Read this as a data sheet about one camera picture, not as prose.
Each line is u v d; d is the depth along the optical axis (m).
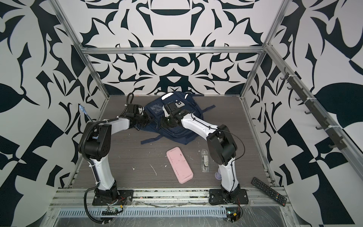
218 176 0.79
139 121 0.86
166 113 0.75
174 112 0.71
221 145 0.51
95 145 0.52
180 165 0.83
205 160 0.85
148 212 0.71
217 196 0.74
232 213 0.71
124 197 0.73
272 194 0.74
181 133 0.91
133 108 0.81
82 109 0.83
